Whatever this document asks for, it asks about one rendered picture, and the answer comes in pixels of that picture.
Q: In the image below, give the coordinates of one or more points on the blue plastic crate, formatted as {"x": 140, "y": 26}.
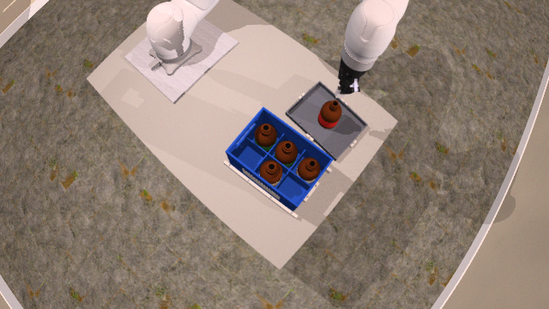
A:
{"x": 248, "y": 158}

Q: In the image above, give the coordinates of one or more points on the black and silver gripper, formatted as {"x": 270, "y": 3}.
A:
{"x": 349, "y": 85}

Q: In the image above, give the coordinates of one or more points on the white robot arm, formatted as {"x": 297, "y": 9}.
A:
{"x": 369, "y": 31}

